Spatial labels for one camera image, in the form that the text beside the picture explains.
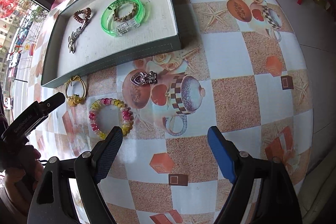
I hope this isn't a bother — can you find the brown spiral hair tie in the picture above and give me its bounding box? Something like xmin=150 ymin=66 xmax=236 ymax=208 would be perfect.
xmin=73 ymin=7 xmax=92 ymax=25

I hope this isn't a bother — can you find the red paper window decoration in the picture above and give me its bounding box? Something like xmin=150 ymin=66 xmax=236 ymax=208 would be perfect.
xmin=0 ymin=0 xmax=19 ymax=19

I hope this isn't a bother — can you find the green translucent bangle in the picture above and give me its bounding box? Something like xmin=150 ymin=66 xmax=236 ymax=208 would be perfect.
xmin=100 ymin=0 xmax=145 ymax=38

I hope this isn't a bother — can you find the checkered patterned tablecloth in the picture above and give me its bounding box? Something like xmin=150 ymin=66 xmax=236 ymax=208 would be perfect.
xmin=30 ymin=0 xmax=313 ymax=223

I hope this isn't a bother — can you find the yellow bow hair tie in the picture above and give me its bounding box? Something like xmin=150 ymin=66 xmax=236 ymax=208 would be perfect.
xmin=64 ymin=75 xmax=88 ymax=107

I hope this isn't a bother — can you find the pink yellow spiral bracelet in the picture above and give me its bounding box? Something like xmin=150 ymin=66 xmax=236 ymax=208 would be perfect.
xmin=88 ymin=97 xmax=134 ymax=140

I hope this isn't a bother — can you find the person left hand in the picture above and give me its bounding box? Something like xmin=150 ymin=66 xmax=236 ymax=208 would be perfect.
xmin=1 ymin=148 xmax=44 ymax=217

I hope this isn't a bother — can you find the green shallow tray box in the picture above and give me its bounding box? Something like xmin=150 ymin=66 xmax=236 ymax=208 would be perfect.
xmin=41 ymin=0 xmax=181 ymax=88

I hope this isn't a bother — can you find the brown braided hair tie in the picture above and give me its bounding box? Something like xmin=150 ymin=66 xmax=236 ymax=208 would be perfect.
xmin=112 ymin=2 xmax=139 ymax=23

